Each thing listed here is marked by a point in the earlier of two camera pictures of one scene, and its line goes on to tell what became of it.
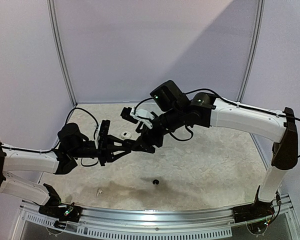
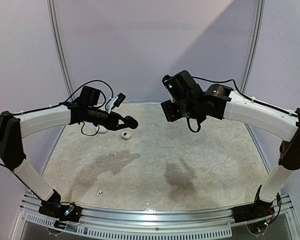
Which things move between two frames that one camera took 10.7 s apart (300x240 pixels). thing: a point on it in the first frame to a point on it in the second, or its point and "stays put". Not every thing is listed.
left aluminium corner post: x=54 y=28 stays put
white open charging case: x=126 y=135 stays put
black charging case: x=130 y=145 to x=130 y=122
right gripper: x=147 y=135 to x=170 y=111
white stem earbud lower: x=99 y=191 stays put
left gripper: x=106 y=148 to x=112 y=123
